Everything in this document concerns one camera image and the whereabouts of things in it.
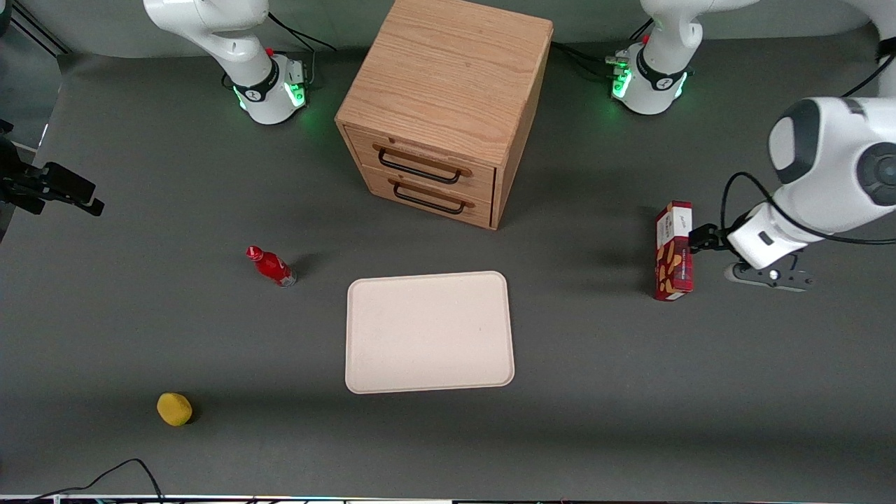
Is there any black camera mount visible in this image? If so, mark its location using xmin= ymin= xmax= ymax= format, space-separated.
xmin=0 ymin=119 xmax=106 ymax=243

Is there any yellow lemon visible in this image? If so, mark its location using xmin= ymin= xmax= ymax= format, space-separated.
xmin=156 ymin=392 xmax=194 ymax=428

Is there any red tartan cookie box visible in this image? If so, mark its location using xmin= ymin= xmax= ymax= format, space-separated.
xmin=654 ymin=201 xmax=695 ymax=302

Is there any black metal drawer handle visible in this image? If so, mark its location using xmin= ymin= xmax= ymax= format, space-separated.
xmin=388 ymin=178 xmax=475 ymax=216
xmin=372 ymin=143 xmax=473 ymax=186

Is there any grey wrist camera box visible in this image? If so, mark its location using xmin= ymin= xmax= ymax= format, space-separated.
xmin=724 ymin=260 xmax=815 ymax=293

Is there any black base cable bundle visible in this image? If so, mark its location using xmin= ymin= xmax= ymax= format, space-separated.
xmin=551 ymin=20 xmax=655 ymax=80

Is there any black table cable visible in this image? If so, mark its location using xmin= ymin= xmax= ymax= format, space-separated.
xmin=27 ymin=458 xmax=166 ymax=504

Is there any wooden drawer cabinet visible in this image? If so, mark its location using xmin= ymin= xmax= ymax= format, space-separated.
xmin=335 ymin=0 xmax=554 ymax=231

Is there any red bottle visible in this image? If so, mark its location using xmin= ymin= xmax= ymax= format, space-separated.
xmin=245 ymin=245 xmax=298 ymax=288

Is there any wooden drawer front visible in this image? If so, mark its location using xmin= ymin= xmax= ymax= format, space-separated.
xmin=360 ymin=165 xmax=495 ymax=229
xmin=343 ymin=125 xmax=498 ymax=205

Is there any beige rectangular tray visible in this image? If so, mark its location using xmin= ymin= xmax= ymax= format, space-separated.
xmin=345 ymin=271 xmax=516 ymax=395

